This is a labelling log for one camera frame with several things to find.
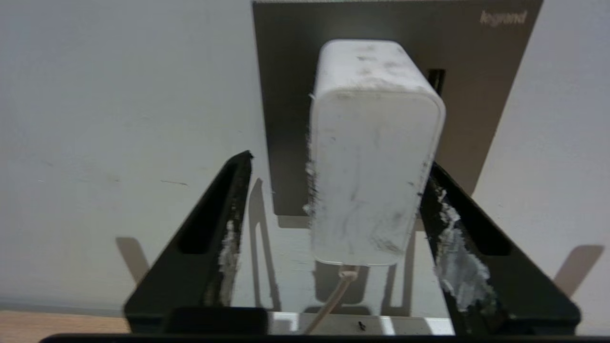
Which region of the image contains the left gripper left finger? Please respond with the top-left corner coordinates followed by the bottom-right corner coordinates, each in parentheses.
top-left (124, 150), bottom-right (254, 334)

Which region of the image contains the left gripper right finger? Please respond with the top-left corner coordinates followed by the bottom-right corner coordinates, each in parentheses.
top-left (418, 162), bottom-right (582, 334)

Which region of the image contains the white power adapter with cord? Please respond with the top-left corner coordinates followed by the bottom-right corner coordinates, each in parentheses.
top-left (304, 265), bottom-right (361, 335)

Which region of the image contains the white router with antennas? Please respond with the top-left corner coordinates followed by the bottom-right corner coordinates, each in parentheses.
top-left (267, 311), bottom-right (456, 335)

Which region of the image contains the grey wall socket plate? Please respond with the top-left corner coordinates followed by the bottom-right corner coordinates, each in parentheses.
top-left (252, 0), bottom-right (544, 218)

